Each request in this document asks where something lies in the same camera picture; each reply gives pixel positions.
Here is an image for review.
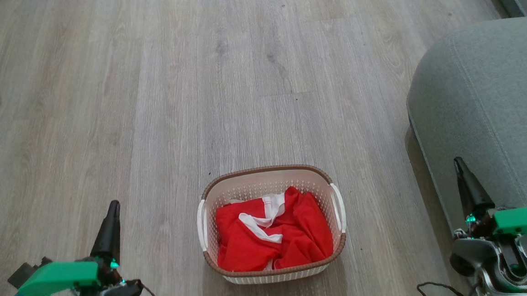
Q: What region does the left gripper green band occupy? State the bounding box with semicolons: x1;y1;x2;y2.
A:
13;199;144;296

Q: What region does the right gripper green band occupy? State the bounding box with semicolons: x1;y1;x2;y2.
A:
443;152;527;296

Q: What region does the thin black right gripper cable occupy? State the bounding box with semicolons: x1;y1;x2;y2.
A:
416;280;480;296

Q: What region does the red and white garment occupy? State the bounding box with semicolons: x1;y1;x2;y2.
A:
213;184;335;274

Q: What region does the beige plastic laundry basket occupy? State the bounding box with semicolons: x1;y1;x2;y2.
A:
194;162;350;288

